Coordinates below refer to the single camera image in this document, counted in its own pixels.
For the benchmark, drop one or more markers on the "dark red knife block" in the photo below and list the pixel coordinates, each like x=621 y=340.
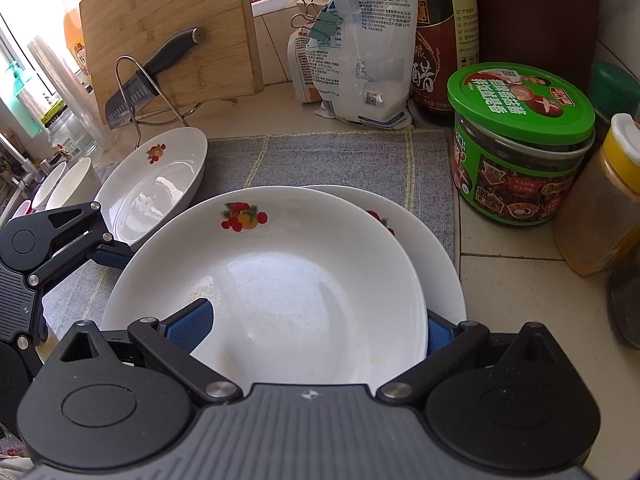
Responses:
x=540 y=20

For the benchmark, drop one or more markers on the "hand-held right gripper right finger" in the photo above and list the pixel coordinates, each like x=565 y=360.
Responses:
x=440 y=335

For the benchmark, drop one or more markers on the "dark vinegar bottle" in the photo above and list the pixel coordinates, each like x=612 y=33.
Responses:
x=440 y=50

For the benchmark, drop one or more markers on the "shallow white fruit print plate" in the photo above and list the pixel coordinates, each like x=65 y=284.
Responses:
x=430 y=255

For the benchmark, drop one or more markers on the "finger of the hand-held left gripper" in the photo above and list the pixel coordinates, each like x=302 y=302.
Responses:
x=35 y=357
x=112 y=257

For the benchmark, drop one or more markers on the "green soap pump bottle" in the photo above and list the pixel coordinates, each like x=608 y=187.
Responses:
x=25 y=100

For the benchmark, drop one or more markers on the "grey blue checked dish mat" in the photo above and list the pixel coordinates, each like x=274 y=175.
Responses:
x=325 y=160

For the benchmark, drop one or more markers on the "orange white food bag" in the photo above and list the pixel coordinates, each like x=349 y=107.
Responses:
x=300 y=70

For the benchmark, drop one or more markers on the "red cap glass bottle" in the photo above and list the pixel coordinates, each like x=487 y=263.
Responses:
x=627 y=300

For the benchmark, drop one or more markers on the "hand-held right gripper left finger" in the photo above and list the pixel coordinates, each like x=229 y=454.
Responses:
x=187 y=325

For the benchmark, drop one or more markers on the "bamboo cutting board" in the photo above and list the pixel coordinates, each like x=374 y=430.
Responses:
x=175 y=0

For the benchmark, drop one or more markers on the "white printed plastic bag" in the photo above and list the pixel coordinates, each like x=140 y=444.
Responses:
x=370 y=50

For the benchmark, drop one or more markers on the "deep white fruit print plate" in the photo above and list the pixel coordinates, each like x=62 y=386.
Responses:
x=280 y=270
x=160 y=195

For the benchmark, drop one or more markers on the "white tray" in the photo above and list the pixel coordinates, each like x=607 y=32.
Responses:
x=272 y=2

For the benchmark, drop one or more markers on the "yellow lid spice jar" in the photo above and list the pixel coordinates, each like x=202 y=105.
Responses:
x=600 y=210

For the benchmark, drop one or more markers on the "metal binder clip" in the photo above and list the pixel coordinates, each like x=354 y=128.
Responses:
x=295 y=24

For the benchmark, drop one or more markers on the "green binder clip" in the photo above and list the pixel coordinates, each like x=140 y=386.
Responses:
x=327 y=25

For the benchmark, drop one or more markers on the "orange liquid jug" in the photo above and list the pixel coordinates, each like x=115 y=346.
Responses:
x=75 y=35

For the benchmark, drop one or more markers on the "green lid sauce jar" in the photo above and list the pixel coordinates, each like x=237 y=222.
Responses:
x=520 y=160

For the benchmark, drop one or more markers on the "glass jar green lid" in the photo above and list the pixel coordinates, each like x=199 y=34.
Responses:
x=70 y=132

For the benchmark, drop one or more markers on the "clear plastic wrap roll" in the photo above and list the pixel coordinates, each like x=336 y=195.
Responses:
x=60 y=85

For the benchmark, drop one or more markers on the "white ceramic bowl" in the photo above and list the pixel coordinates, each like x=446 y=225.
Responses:
x=45 y=185

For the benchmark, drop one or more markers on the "white bowl pink flower print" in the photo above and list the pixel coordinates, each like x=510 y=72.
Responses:
x=75 y=185

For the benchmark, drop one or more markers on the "small green cap bottle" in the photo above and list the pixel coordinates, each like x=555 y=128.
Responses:
x=615 y=90

